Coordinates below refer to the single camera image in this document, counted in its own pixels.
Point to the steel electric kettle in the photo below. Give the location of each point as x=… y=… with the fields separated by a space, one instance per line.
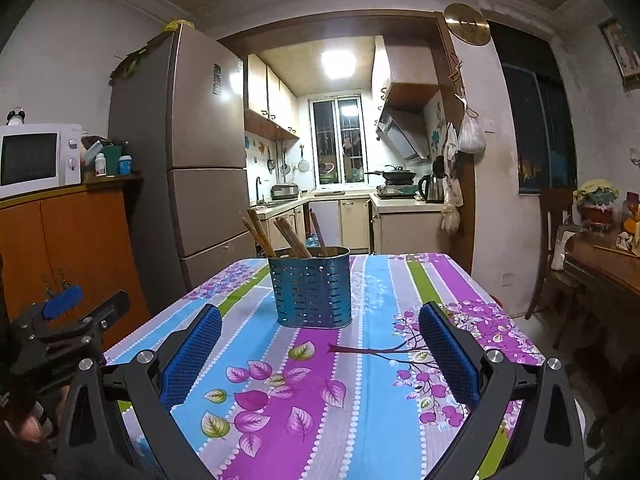
x=431 y=189

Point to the white hanging cloth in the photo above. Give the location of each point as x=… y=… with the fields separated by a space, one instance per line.
x=451 y=142

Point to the wall switch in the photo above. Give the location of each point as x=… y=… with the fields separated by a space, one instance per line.
x=488 y=125

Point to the blue perforated utensil holder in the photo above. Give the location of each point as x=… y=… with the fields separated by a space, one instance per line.
x=310 y=290

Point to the dark curtained window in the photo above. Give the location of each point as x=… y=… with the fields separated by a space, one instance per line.
x=537 y=110

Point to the yellow and dark bundle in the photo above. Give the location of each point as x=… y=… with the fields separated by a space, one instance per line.
x=140 y=57

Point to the dark wooden side table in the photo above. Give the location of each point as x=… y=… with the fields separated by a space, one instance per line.
x=600 y=280

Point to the glass jar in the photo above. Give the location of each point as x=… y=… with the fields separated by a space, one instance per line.
x=630 y=205

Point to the small tilted box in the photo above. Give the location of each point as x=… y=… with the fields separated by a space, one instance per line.
x=91 y=150

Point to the white plastic bag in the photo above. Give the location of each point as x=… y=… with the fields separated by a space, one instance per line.
x=471 y=135

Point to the kitchen window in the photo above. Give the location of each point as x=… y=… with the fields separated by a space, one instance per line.
x=336 y=140

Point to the white microwave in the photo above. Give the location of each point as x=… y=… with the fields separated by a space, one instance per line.
x=30 y=160

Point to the kitchen faucet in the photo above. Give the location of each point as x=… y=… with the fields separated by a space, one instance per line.
x=259 y=190

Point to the floral striped tablecloth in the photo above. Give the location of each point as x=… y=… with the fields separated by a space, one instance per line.
x=310 y=385

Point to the gas stove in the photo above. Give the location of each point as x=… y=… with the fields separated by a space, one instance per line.
x=397 y=190

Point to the flower basket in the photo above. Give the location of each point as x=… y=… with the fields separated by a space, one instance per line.
x=596 y=200

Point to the wooden chair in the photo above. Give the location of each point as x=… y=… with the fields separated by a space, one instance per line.
x=552 y=210

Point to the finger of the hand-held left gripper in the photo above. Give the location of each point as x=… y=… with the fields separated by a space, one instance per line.
x=62 y=302
x=112 y=310

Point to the silver countertop appliance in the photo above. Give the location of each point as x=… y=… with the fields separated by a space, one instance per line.
x=284 y=192

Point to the hanging strainer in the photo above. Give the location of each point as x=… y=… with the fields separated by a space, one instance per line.
x=303 y=164

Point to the black wok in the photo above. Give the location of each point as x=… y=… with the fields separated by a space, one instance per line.
x=397 y=175

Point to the grey refrigerator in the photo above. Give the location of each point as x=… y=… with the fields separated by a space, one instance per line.
x=210 y=160

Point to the cream wall cabinets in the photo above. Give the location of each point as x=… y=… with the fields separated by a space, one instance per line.
x=270 y=95

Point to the hanging ladle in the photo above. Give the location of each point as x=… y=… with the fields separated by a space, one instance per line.
x=270 y=162

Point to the framed wall picture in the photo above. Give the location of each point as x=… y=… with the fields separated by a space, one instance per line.
x=622 y=52

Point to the white bag on chair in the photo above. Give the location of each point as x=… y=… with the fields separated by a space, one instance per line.
x=562 y=247

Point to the white pill bottle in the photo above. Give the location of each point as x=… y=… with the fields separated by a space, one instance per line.
x=100 y=166

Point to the small alarm clock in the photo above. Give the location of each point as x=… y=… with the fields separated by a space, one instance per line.
x=16 y=117

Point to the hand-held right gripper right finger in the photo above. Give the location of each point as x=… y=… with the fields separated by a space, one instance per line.
x=450 y=355

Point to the blue and white jar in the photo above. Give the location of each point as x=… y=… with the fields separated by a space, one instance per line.
x=125 y=166

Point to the wall cabinet above hood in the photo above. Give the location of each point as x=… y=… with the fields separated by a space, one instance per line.
x=410 y=65

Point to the kitchen base cabinets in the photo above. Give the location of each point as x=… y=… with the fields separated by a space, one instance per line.
x=400 y=230

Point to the square ceiling light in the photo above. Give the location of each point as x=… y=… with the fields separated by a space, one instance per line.
x=338 y=64

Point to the green container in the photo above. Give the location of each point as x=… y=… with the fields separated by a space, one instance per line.
x=112 y=160

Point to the orange wooden cabinet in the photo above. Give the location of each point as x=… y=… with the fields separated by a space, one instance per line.
x=65 y=240

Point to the wooden chopstick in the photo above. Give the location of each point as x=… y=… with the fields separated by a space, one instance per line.
x=287 y=240
x=320 y=232
x=256 y=237
x=262 y=232
x=295 y=237

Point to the steel range hood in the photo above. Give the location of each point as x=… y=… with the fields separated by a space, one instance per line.
x=402 y=135

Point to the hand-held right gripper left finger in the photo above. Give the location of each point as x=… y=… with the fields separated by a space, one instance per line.
x=192 y=355

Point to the person's left hand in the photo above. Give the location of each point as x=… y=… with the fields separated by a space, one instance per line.
x=36 y=427

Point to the beige hanging bag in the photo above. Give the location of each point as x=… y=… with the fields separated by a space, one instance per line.
x=451 y=207

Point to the wooden doorway frame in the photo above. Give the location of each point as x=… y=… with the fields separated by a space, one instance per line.
x=350 y=22

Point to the black hanging pan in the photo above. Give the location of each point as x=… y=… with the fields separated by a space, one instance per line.
x=438 y=167

